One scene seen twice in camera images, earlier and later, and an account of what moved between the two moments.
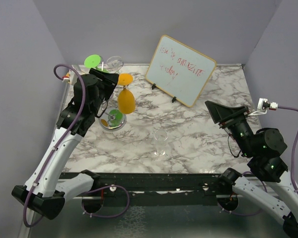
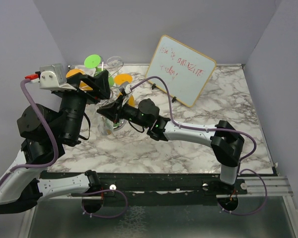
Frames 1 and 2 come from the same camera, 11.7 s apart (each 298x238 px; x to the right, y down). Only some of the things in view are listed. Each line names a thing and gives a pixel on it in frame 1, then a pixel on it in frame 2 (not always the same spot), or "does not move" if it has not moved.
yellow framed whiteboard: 179,70 does not move
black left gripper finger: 109,78 -> 100,84
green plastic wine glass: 95,61 does not move
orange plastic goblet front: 125,101 does not move
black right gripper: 219,112 -> 113,111
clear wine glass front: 161,139 -> 105,126
